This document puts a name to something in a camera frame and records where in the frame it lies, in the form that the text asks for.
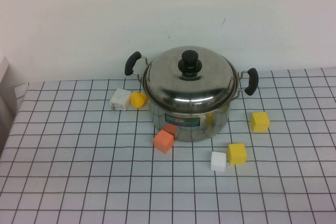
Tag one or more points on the white foam cube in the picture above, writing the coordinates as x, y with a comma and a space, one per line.
218, 161

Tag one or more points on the worn white foam block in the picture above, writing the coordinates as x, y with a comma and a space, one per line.
120, 99

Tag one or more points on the yellow foam cube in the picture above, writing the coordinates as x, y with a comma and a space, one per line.
260, 122
237, 154

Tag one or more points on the orange foam cube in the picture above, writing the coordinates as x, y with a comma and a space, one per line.
163, 142

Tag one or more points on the steel lid black knob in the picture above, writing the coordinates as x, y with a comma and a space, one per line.
168, 82

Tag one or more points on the white black-grid tablecloth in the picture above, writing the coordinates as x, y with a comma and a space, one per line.
105, 182

